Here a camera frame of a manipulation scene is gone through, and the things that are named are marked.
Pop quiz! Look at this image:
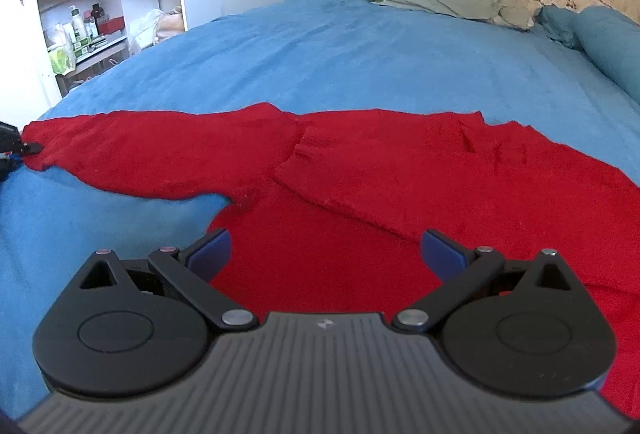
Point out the red knit sweater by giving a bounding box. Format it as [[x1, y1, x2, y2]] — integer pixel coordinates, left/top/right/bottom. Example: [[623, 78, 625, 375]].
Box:
[[22, 102, 640, 395]]

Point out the blue bed blanket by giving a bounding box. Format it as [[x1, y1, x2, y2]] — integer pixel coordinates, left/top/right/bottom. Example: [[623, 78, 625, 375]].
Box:
[[0, 0, 640, 420]]

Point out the blue rolled blanket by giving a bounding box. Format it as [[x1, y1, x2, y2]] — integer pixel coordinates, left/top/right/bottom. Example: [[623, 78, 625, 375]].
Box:
[[536, 4, 640, 106]]

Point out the beige bag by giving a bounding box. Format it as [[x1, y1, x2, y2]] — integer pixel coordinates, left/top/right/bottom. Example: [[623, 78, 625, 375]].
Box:
[[157, 7, 184, 43]]

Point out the green packet bag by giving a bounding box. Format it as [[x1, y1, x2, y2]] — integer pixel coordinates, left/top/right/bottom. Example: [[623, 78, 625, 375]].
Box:
[[47, 45, 77, 76]]

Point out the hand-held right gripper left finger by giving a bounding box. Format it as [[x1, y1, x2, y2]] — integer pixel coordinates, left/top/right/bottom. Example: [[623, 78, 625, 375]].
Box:
[[74, 229, 259, 333]]

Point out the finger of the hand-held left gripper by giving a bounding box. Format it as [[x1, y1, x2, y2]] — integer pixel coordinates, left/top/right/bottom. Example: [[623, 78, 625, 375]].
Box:
[[0, 121, 44, 153], [0, 153, 25, 187]]

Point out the white plastic bag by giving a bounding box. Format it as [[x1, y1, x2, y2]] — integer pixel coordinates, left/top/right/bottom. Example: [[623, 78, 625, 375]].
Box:
[[127, 8, 166, 56]]

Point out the white lotion bottle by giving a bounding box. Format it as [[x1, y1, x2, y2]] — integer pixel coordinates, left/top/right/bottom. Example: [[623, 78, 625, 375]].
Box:
[[69, 5, 86, 43]]

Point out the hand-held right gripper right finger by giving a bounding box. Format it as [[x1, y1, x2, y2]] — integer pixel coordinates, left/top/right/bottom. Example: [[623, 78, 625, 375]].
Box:
[[392, 229, 577, 333]]

